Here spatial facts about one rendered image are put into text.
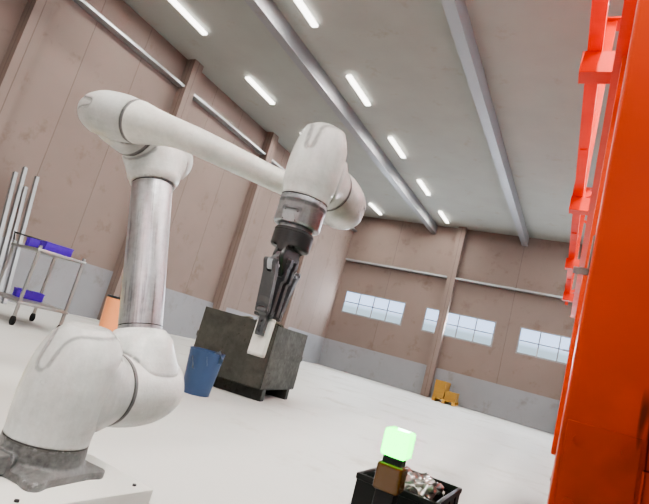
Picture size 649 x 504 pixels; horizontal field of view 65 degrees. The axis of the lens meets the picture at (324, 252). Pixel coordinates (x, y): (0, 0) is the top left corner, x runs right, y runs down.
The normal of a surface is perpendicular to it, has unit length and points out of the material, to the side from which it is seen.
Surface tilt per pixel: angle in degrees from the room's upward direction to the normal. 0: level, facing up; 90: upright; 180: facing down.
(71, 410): 91
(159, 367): 67
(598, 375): 90
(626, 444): 90
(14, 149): 90
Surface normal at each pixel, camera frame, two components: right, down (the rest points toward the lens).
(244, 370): -0.25, -0.25
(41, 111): 0.86, 0.15
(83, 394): 0.67, 0.03
